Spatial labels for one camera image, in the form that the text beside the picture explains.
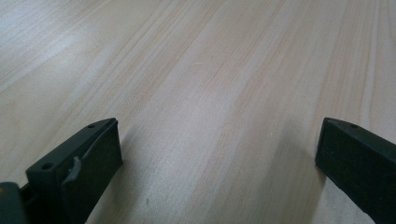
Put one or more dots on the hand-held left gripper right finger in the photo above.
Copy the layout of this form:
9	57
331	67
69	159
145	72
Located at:
358	161

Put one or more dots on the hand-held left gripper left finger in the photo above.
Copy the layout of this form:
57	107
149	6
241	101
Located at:
77	174

